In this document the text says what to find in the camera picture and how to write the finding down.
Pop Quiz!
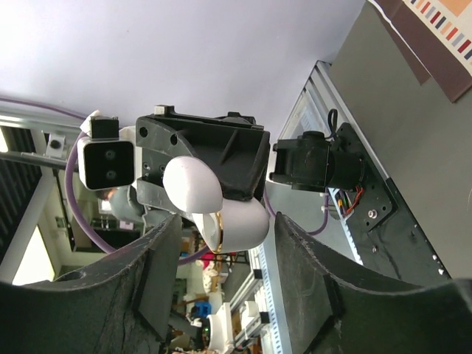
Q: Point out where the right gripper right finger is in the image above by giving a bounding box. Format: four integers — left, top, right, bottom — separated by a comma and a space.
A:
274, 214, 471, 353

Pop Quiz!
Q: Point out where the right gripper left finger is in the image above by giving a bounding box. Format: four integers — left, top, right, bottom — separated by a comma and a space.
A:
1, 215, 181, 353

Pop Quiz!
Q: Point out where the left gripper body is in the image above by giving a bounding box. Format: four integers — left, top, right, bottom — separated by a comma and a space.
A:
136, 162, 177, 214

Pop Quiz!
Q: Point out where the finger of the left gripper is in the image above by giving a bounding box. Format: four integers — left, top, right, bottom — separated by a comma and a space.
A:
218, 131, 270, 201
136, 105, 264, 170

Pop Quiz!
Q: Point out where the white charging case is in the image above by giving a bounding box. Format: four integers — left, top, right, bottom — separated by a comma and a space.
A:
163, 156, 269, 254

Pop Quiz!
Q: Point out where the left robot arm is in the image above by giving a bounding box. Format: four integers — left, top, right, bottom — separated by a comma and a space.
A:
136, 105, 365, 219

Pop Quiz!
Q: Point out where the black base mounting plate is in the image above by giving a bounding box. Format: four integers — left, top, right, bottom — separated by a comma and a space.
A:
336, 123, 451, 286

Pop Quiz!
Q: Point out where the patchwork orange placemat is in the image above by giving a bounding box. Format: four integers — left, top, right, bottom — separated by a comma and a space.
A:
370, 0, 471, 103

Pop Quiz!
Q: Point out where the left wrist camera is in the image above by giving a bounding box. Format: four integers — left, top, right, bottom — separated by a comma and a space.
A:
77, 112, 135, 191

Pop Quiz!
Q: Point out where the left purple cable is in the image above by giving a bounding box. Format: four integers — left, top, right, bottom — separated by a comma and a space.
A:
0, 94, 333, 265

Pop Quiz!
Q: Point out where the aluminium frame rail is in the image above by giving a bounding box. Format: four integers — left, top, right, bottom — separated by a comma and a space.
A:
0, 60, 355, 354

